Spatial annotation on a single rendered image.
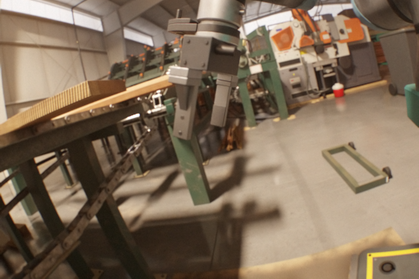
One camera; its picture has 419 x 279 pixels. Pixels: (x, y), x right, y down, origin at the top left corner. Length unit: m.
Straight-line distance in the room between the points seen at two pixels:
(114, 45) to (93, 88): 12.60
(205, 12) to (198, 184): 1.39
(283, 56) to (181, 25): 4.28
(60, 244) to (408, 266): 0.84
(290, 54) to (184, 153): 3.52
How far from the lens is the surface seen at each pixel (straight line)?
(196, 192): 1.68
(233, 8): 0.37
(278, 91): 3.62
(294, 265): 1.07
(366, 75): 5.66
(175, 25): 0.41
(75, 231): 0.69
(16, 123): 0.56
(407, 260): 0.65
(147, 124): 1.20
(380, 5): 0.45
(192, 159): 1.57
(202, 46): 0.33
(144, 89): 0.92
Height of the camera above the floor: 0.81
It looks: 9 degrees down
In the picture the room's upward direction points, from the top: 16 degrees counter-clockwise
